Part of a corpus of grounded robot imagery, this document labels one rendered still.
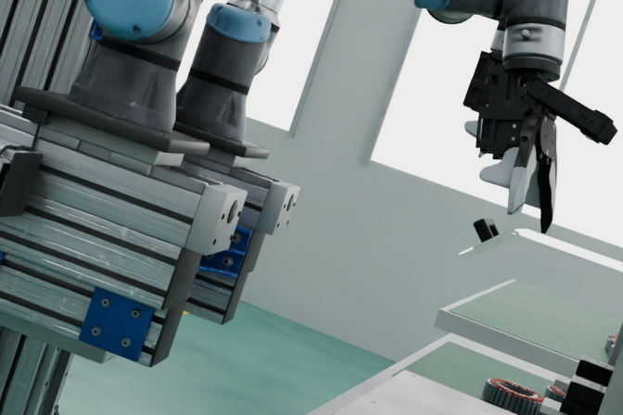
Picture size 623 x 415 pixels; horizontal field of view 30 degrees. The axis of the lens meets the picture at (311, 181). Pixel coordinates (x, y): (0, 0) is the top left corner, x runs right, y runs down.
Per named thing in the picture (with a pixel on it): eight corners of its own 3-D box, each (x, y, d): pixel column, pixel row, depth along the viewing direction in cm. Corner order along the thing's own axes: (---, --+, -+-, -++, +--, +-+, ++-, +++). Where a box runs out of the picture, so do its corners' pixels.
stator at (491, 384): (473, 398, 200) (480, 378, 199) (489, 393, 210) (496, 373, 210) (534, 424, 195) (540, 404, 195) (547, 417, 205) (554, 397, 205)
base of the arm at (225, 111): (153, 113, 204) (171, 60, 203) (175, 118, 219) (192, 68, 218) (232, 141, 202) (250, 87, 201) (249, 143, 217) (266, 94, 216)
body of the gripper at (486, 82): (461, 109, 227) (481, 51, 227) (502, 123, 226) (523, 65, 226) (461, 106, 220) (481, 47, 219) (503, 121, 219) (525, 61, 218)
